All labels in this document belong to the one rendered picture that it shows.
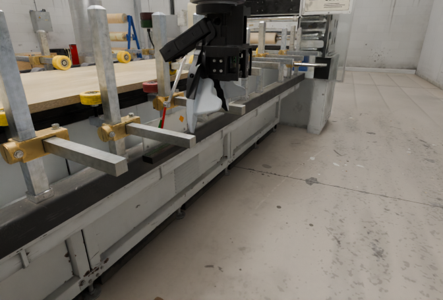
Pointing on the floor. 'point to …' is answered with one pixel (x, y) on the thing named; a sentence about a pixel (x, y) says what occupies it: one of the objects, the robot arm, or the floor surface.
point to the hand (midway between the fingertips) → (207, 120)
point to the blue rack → (132, 35)
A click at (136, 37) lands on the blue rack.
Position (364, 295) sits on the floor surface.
